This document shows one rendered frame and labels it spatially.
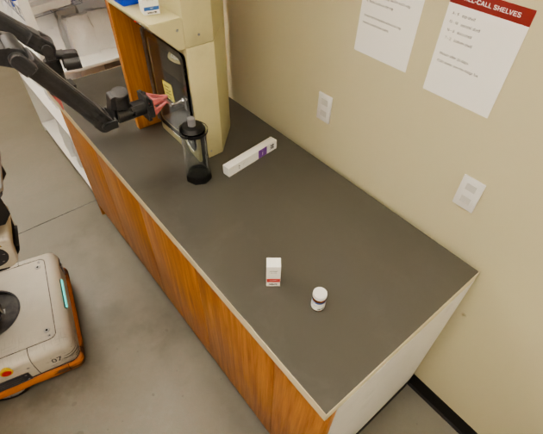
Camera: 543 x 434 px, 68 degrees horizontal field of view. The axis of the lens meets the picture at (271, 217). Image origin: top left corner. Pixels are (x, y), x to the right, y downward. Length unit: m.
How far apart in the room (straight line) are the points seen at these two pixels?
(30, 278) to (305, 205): 1.49
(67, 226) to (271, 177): 1.73
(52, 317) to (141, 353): 0.47
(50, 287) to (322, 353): 1.54
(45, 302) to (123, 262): 0.58
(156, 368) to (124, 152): 1.08
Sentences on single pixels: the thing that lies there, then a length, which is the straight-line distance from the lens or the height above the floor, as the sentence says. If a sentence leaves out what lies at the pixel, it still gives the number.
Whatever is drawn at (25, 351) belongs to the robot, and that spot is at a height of 0.28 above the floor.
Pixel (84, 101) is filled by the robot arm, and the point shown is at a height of 1.32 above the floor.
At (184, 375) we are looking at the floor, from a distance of 2.19.
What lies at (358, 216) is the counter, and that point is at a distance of 1.51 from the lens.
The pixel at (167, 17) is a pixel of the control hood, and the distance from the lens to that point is 1.45.
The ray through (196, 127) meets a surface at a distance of 1.49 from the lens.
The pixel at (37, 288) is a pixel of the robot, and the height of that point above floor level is 0.28.
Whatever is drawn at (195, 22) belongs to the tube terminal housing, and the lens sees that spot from 1.47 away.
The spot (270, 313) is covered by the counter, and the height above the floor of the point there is 0.94.
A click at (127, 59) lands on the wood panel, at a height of 1.26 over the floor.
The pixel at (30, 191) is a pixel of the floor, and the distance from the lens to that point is 3.38.
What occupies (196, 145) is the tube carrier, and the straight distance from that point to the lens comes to 1.49.
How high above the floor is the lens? 1.99
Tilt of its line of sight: 46 degrees down
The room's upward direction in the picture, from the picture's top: 2 degrees clockwise
